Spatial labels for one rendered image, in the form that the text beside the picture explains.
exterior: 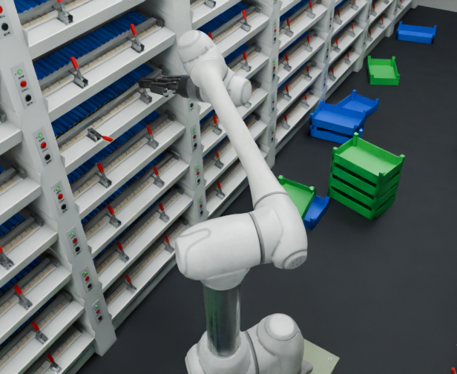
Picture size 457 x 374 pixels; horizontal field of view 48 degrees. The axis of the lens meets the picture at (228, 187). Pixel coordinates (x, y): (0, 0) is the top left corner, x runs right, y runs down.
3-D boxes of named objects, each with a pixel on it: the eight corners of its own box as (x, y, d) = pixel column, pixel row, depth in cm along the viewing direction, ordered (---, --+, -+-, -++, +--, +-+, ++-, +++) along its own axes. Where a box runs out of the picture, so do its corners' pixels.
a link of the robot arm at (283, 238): (295, 185, 130) (243, 197, 128) (323, 243, 119) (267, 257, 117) (289, 216, 140) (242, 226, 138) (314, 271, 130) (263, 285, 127)
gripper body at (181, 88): (188, 103, 169) (167, 101, 174) (203, 91, 174) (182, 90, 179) (183, 82, 165) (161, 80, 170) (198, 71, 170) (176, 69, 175)
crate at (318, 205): (329, 207, 278) (330, 196, 273) (312, 230, 265) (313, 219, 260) (279, 189, 291) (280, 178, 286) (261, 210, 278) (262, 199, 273)
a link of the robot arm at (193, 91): (218, 95, 172) (203, 93, 175) (212, 69, 167) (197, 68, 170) (202, 107, 166) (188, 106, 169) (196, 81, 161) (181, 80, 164)
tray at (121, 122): (179, 91, 201) (183, 72, 194) (64, 176, 163) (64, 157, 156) (139, 64, 205) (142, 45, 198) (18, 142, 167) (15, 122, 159)
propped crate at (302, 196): (291, 244, 259) (288, 238, 252) (257, 229, 267) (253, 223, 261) (317, 194, 267) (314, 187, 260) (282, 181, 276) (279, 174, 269)
